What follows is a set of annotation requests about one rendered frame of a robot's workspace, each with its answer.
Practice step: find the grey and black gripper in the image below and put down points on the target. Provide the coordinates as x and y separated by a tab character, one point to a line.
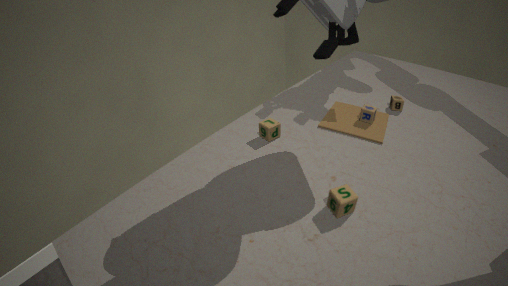
327	12

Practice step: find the tan flat mat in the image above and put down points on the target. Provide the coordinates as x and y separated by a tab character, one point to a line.
345	118

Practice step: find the tan block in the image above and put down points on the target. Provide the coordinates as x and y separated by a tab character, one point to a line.
342	200
269	129
368	114
396	103

